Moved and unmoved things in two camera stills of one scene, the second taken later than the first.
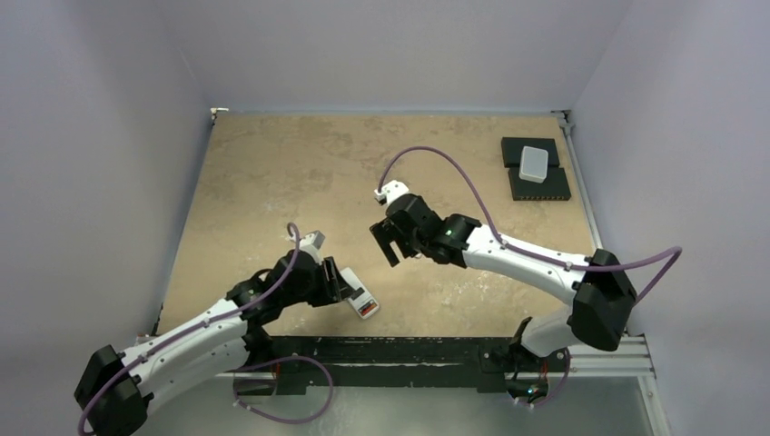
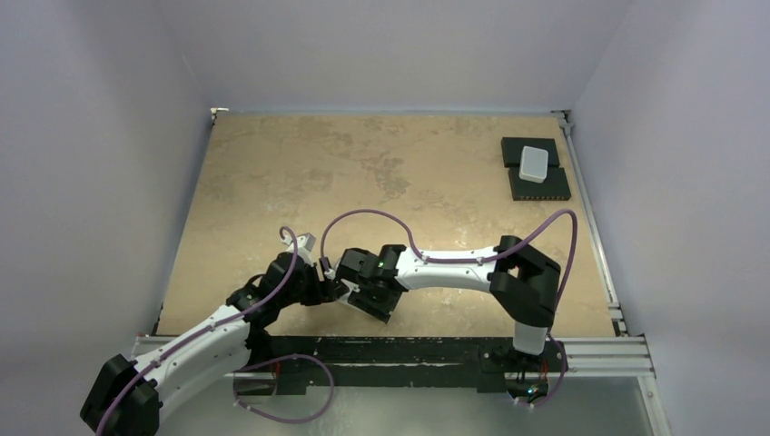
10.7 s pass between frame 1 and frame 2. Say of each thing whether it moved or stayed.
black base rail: stayed
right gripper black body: moved
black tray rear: stayed
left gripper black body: stayed
